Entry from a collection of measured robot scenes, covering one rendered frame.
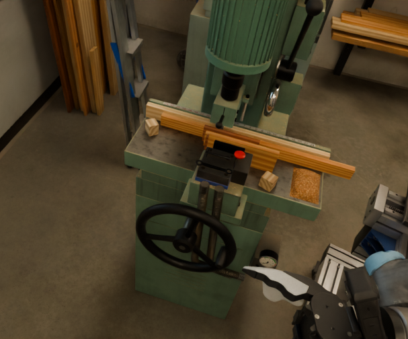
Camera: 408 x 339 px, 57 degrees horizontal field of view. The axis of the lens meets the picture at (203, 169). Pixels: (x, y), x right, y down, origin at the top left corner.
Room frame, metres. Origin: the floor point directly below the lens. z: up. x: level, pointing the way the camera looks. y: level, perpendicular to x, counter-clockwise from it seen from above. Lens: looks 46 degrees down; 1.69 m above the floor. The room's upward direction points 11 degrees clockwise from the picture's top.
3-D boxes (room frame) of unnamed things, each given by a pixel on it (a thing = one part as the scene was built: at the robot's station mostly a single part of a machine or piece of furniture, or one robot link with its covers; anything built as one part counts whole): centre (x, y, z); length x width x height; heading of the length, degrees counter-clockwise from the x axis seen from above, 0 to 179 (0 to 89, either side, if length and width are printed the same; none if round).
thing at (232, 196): (0.71, -0.05, 0.92); 0.15 x 0.13 x 0.09; 82
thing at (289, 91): (1.07, -0.21, 1.02); 0.09 x 0.07 x 0.12; 82
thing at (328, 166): (0.90, -0.14, 0.92); 0.62 x 0.02 x 0.04; 82
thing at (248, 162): (0.71, -0.05, 0.99); 0.13 x 0.11 x 0.06; 82
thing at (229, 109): (0.93, -0.04, 1.03); 0.14 x 0.07 x 0.09; 172
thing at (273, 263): (0.67, -0.26, 0.65); 0.06 x 0.04 x 0.08; 82
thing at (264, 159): (0.83, -0.10, 0.94); 0.21 x 0.01 x 0.08; 82
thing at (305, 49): (1.10, -0.21, 1.23); 0.09 x 0.08 x 0.15; 172
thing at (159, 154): (0.80, -0.06, 0.87); 0.61 x 0.30 x 0.06; 82
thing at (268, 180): (0.75, -0.19, 0.92); 0.04 x 0.03 x 0.04; 61
